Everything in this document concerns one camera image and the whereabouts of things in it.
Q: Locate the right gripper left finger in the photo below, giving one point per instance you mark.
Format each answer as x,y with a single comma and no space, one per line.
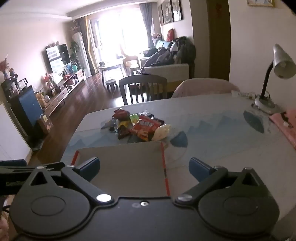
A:
86,172

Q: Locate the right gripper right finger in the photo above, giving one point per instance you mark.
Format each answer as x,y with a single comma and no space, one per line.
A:
209,178

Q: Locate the brown chocolate candy packet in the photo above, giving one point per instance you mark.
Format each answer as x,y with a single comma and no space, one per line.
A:
123,132

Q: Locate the white plastic snack bag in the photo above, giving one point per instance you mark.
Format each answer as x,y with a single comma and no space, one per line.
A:
161,132

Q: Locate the dark red foil snack bag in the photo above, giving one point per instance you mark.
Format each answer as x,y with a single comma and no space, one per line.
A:
121,115

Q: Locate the large red chips bag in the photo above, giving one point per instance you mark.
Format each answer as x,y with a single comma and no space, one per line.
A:
145,127

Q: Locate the green snack bar pack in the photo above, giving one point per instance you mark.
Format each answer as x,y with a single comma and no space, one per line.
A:
134,118

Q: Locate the yellow snack packet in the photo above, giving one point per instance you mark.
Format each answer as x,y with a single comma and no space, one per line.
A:
127,124

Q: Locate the white side cabinet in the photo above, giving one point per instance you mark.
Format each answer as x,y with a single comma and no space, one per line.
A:
13,145

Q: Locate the brown paper bag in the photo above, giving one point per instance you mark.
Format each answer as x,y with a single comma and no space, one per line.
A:
45,124

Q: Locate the white cardboard box red trim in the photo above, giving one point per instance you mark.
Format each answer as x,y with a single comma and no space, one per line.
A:
130,170

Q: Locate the blue black water dispenser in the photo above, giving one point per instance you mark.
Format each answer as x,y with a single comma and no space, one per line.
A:
27,111

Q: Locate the pink cloth covered chair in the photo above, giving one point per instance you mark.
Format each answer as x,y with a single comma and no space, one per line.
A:
203,86

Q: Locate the pink notebook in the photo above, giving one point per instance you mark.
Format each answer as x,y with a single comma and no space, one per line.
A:
286,122

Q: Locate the long wooden tv cabinet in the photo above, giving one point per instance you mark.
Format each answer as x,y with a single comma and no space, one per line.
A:
65,87

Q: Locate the small round stool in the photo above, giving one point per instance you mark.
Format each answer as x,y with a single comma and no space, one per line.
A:
111,84

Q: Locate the dark wooden dining chair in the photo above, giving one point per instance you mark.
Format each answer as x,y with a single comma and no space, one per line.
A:
154,86

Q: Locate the white coffee table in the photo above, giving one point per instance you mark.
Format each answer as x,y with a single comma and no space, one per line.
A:
109,66

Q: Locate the flat screen television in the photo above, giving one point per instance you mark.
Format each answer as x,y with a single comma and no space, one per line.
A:
56,58

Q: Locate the sofa with clothes pile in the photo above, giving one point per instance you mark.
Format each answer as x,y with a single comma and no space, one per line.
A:
175,63

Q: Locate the white standing air conditioner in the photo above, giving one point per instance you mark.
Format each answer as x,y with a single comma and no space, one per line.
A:
79,48

